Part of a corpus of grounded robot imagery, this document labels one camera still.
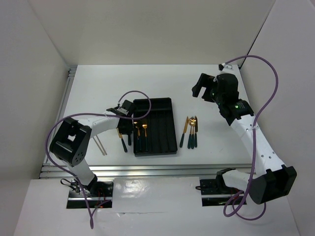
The metal chopstick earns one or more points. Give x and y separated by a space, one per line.
101 144

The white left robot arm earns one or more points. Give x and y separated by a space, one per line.
71 141

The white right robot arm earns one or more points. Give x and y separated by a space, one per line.
272 179

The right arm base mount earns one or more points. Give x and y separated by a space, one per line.
214 192

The gold spoon green handle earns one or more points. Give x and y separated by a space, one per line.
190 132
139 145

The black cutlery tray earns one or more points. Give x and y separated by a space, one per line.
160 132

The aluminium frame rail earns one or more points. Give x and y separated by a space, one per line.
163 170

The metal chopstick left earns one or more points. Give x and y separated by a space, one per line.
99 146

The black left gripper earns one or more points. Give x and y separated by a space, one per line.
127 131

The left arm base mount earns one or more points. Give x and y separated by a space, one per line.
100 197

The metal chopstick right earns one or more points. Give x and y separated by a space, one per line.
101 144

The gold knife green handle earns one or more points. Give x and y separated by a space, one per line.
122 140
184 132
195 132

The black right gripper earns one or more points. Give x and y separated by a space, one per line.
206 80

